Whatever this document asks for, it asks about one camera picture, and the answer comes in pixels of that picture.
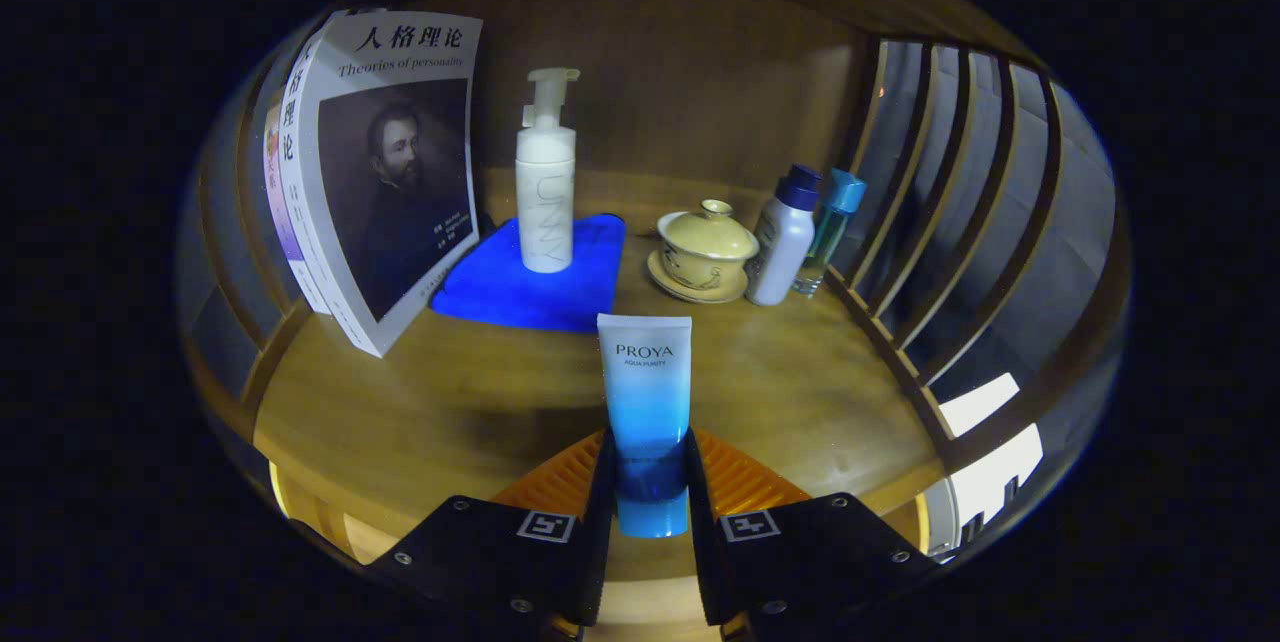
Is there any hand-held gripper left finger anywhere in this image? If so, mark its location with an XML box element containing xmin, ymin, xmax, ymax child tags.
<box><xmin>365</xmin><ymin>427</ymin><xmax>618</xmax><ymax>638</ymax></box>

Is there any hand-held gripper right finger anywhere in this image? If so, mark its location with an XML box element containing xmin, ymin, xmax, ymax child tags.
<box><xmin>683</xmin><ymin>427</ymin><xmax>941</xmax><ymax>638</ymax></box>

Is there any blue and white tube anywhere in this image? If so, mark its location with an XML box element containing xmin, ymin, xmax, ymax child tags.
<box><xmin>597</xmin><ymin>313</ymin><xmax>693</xmax><ymax>539</ymax></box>

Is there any wooden countertop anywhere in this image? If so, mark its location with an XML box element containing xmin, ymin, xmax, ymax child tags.
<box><xmin>252</xmin><ymin>167</ymin><xmax>946</xmax><ymax>583</ymax></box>

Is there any wooden cabinet with slatted shelf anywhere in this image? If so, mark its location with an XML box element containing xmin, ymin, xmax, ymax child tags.
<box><xmin>180</xmin><ymin>0</ymin><xmax>1136</xmax><ymax>642</ymax></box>

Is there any blue folded cloth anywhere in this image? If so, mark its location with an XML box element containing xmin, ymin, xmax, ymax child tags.
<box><xmin>430</xmin><ymin>213</ymin><xmax>628</xmax><ymax>333</ymax></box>

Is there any yellow saucer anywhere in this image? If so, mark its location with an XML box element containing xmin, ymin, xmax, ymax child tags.
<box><xmin>646</xmin><ymin>250</ymin><xmax>749</xmax><ymax>305</ymax></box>

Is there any white bottle with purple cap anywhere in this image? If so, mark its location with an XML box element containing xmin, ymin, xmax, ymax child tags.
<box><xmin>745</xmin><ymin>164</ymin><xmax>823</xmax><ymax>307</ymax></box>

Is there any teal glass bottle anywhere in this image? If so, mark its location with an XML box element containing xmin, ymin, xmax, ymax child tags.
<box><xmin>793</xmin><ymin>169</ymin><xmax>868</xmax><ymax>298</ymax></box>

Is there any yellow lidded teacup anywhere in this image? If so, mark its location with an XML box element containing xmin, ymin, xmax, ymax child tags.
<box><xmin>657</xmin><ymin>199</ymin><xmax>760</xmax><ymax>291</ymax></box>

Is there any white pump bottle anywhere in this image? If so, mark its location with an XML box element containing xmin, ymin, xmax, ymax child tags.
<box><xmin>515</xmin><ymin>68</ymin><xmax>581</xmax><ymax>274</ymax></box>

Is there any white book with portrait cover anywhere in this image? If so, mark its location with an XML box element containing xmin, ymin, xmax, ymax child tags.
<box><xmin>280</xmin><ymin>10</ymin><xmax>484</xmax><ymax>359</ymax></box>

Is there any purple spine book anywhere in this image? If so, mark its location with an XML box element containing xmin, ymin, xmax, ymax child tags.
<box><xmin>262</xmin><ymin>102</ymin><xmax>333</xmax><ymax>315</ymax></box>

